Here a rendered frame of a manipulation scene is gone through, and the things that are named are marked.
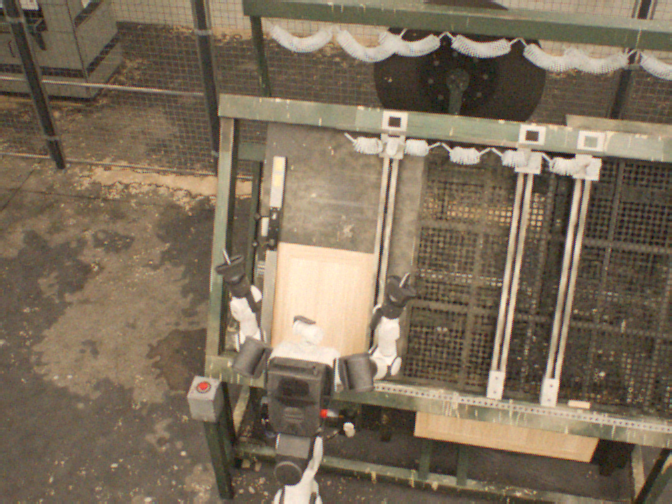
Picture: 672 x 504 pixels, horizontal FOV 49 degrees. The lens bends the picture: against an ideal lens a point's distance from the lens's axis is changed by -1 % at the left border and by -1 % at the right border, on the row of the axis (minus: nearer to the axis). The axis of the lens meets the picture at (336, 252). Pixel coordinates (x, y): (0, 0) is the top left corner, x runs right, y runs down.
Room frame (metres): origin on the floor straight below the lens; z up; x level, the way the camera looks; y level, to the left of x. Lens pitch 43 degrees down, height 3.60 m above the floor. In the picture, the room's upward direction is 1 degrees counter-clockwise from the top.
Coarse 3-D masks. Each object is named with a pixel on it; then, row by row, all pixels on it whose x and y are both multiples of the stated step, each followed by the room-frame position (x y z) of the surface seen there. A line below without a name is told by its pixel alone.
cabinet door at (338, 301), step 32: (288, 256) 2.45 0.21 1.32; (320, 256) 2.43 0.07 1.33; (352, 256) 2.41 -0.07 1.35; (288, 288) 2.37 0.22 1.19; (320, 288) 2.35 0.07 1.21; (352, 288) 2.33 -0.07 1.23; (288, 320) 2.29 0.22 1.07; (320, 320) 2.27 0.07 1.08; (352, 320) 2.25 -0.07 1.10; (352, 352) 2.17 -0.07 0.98
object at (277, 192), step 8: (272, 176) 2.63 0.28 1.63; (272, 184) 2.62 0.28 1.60; (272, 192) 2.60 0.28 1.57; (280, 192) 2.59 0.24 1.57; (272, 200) 2.58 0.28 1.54; (280, 200) 2.57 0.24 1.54; (280, 216) 2.53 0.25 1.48; (280, 224) 2.53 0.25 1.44; (280, 232) 2.51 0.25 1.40; (280, 240) 2.50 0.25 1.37; (272, 256) 2.44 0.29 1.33; (272, 264) 2.42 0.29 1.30; (272, 272) 2.40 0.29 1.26; (264, 280) 2.38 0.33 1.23; (272, 280) 2.38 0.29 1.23; (264, 288) 2.36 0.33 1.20; (272, 288) 2.36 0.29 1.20; (264, 296) 2.34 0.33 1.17; (272, 296) 2.34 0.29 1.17; (264, 304) 2.32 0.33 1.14; (272, 304) 2.32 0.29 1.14; (264, 312) 2.30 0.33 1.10; (272, 312) 2.30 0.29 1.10; (264, 320) 2.28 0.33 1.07; (264, 328) 2.26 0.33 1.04
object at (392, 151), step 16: (384, 112) 2.66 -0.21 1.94; (400, 112) 2.65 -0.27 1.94; (384, 128) 2.62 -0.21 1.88; (400, 128) 2.61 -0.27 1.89; (384, 144) 2.58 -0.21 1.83; (400, 144) 2.58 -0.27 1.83; (384, 160) 2.58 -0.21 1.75; (384, 176) 2.54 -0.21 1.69; (384, 192) 2.50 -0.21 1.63; (384, 208) 2.47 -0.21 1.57; (384, 224) 2.46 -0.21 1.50; (384, 240) 2.41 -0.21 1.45; (384, 256) 2.35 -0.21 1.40; (384, 272) 2.31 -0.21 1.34; (384, 288) 2.29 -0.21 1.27; (368, 304) 2.25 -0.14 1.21; (368, 320) 2.20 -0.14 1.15; (368, 336) 2.16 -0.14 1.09
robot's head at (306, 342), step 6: (300, 324) 1.93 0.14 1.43; (306, 324) 1.93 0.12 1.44; (312, 324) 1.93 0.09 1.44; (294, 330) 1.92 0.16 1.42; (300, 330) 1.91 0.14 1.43; (306, 330) 1.89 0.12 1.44; (312, 330) 1.89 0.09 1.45; (318, 330) 1.89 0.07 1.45; (306, 336) 1.88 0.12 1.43; (312, 336) 1.86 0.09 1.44; (318, 336) 1.88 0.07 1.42; (300, 342) 1.89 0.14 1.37; (306, 342) 1.88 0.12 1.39; (312, 342) 1.86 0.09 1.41; (318, 342) 1.87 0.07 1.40
